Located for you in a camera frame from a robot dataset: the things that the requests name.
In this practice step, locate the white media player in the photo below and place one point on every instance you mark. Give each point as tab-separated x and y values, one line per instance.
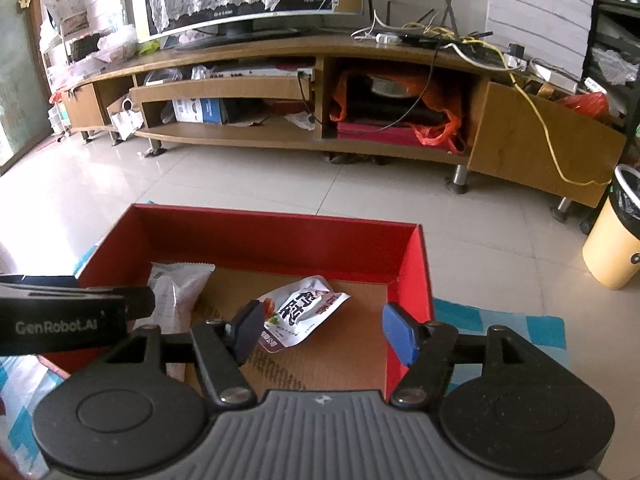
260	72

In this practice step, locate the black router with antennas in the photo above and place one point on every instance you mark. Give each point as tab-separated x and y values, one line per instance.
425	37

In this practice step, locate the flat red box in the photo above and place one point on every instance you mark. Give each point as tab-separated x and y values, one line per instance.
380	132

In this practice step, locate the wooden TV stand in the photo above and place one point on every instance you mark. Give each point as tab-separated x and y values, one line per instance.
250	45

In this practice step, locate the orange plastic bag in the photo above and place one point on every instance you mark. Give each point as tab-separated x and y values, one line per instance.
440	135

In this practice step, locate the white and red snack pouch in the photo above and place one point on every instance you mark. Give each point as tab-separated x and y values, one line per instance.
300	310

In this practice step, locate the white bread packet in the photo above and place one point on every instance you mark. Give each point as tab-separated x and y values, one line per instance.
175	295

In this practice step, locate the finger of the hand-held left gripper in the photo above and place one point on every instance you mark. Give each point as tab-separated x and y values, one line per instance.
141	302

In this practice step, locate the white paper bag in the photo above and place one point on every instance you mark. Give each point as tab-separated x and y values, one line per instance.
127	122

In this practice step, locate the white set-top box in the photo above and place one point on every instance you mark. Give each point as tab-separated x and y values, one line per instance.
555	76

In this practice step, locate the blue white checkered table cloth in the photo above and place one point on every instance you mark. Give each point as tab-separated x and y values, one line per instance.
500	330

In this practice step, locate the red plastic bag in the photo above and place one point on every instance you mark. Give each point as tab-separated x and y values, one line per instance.
585	105

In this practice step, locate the yellow trash bin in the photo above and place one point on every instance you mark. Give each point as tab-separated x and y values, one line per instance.
610	250

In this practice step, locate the black storage rack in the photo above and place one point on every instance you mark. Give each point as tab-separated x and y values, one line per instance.
612	35

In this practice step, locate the red cardboard box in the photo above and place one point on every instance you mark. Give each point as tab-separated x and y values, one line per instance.
280	240

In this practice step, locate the dark woven basket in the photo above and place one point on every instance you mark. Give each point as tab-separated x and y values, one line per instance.
85	46

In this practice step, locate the white power adapter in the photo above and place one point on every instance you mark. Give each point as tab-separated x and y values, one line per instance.
385	38

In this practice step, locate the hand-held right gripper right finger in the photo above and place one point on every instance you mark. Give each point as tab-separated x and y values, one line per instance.
400	332

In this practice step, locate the metal pan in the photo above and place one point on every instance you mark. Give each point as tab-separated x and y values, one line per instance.
395	87

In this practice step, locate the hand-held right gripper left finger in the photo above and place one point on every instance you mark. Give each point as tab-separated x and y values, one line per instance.
247	332

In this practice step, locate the blue and white carton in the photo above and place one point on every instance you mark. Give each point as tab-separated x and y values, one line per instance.
200	110

